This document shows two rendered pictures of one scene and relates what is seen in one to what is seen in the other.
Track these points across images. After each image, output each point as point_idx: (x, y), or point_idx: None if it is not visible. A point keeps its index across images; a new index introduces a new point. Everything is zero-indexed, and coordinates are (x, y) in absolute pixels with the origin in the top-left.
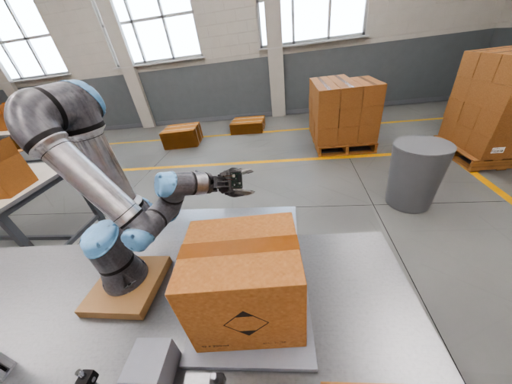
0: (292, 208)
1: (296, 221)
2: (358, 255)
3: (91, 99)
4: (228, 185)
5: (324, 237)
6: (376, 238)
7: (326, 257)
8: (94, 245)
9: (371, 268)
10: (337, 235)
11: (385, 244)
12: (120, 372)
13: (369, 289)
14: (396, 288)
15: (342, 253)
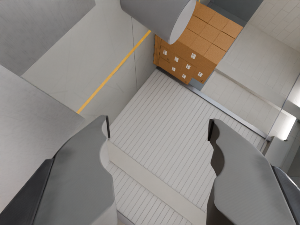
0: (89, 2)
1: (56, 42)
2: (41, 143)
3: None
4: None
5: (46, 104)
6: (74, 126)
7: (10, 140)
8: None
9: (32, 161)
10: (60, 107)
11: (70, 135)
12: None
13: (1, 189)
14: (23, 183)
15: (33, 137)
